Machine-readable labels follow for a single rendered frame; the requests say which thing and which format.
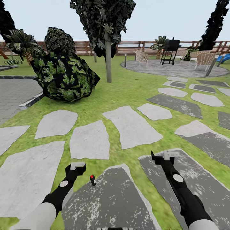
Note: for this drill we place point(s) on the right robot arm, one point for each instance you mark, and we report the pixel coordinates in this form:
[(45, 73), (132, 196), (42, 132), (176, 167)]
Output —
[(189, 205)]

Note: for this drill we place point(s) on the pesticide atomizer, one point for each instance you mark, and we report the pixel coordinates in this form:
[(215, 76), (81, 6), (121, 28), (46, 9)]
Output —
[(92, 179)]

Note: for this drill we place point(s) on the charcoal grill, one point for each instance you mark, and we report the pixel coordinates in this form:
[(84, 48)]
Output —
[(172, 45)]

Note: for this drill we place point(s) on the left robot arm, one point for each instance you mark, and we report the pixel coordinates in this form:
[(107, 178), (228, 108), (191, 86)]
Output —
[(42, 217)]

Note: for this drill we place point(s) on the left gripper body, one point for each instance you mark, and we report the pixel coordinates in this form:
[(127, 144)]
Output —
[(78, 171)]

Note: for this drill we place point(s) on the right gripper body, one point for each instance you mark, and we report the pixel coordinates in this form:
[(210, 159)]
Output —
[(160, 161)]

